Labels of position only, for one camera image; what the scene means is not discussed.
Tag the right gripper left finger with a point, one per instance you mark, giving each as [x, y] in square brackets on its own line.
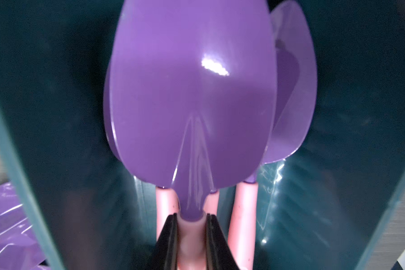
[164, 256]

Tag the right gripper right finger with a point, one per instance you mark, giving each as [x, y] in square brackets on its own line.
[219, 256]

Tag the purple scoop pink handle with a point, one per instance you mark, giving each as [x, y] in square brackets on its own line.
[19, 248]

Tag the purple pointed shovel pink handle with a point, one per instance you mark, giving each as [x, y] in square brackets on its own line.
[296, 99]

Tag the teal storage box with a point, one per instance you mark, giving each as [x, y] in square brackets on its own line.
[325, 207]

